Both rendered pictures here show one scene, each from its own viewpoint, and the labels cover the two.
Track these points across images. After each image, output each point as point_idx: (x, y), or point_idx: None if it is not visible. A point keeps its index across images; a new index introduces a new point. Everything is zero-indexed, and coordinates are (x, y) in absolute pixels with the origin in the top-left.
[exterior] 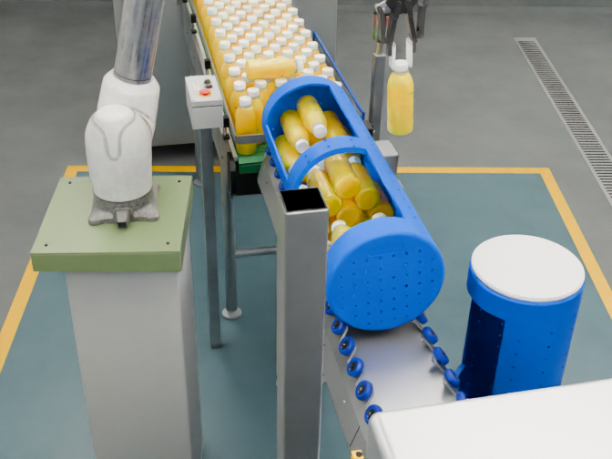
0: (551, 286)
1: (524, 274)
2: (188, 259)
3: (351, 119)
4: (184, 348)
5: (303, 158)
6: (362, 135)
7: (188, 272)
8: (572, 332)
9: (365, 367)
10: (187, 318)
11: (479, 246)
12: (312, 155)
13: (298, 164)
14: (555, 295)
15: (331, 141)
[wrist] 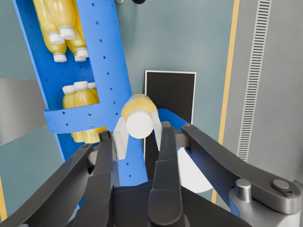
0: (206, 183)
1: (195, 174)
2: (13, 89)
3: (92, 59)
4: (36, 128)
5: (48, 119)
6: (104, 91)
7: (17, 97)
8: None
9: None
10: (31, 112)
11: (179, 151)
12: (54, 126)
13: (46, 119)
14: (205, 190)
15: (70, 117)
